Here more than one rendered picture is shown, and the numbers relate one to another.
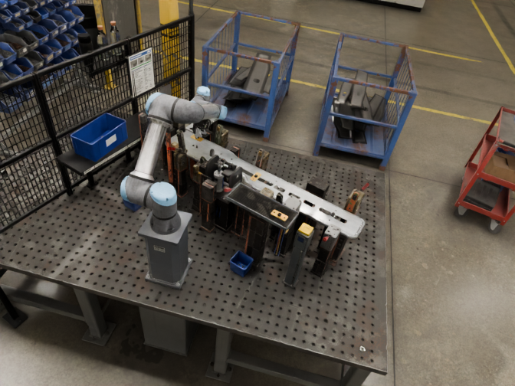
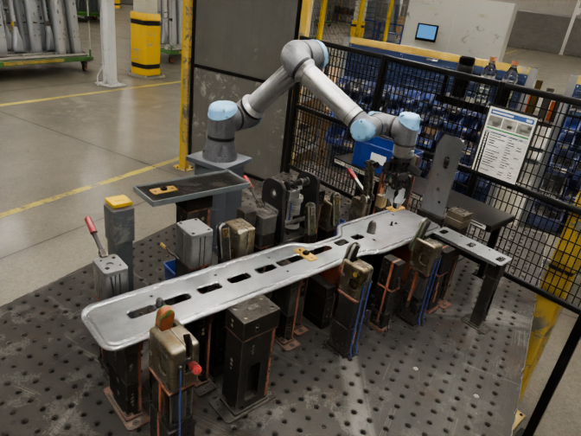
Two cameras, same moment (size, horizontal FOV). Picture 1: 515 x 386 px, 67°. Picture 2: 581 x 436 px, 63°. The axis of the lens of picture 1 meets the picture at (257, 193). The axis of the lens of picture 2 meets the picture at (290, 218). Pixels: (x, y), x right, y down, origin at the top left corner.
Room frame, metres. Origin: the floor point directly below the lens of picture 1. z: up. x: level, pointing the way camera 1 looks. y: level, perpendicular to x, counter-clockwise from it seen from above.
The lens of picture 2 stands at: (2.23, -1.31, 1.79)
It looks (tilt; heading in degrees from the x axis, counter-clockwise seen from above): 25 degrees down; 109
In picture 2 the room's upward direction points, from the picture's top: 8 degrees clockwise
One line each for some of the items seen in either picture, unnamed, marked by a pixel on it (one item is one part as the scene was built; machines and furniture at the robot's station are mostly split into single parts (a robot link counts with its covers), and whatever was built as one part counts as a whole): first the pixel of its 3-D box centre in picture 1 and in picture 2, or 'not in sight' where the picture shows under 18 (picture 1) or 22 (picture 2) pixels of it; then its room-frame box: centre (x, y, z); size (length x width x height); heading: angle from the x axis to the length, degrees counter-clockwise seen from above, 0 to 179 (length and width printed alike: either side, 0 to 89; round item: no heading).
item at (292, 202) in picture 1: (286, 227); (192, 283); (1.54, -0.20, 0.90); 0.13 x 0.10 x 0.41; 154
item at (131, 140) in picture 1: (126, 133); (414, 186); (2.06, 0.92, 1.02); 0.90 x 0.22 x 0.03; 154
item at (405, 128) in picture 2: (202, 96); (406, 129); (2.02, 0.40, 1.39); 0.09 x 0.08 x 0.11; 168
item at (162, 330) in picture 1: (172, 304); not in sight; (1.27, 0.43, 0.33); 0.31 x 0.31 x 0.66; 83
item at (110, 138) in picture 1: (100, 136); (386, 157); (1.88, 1.01, 1.10); 0.30 x 0.17 x 0.13; 161
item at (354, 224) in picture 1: (259, 178); (303, 258); (1.83, 0.00, 1.00); 1.38 x 0.22 x 0.02; 64
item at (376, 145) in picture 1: (361, 99); not in sight; (4.05, -1.01, 0.47); 1.20 x 0.80 x 0.95; 174
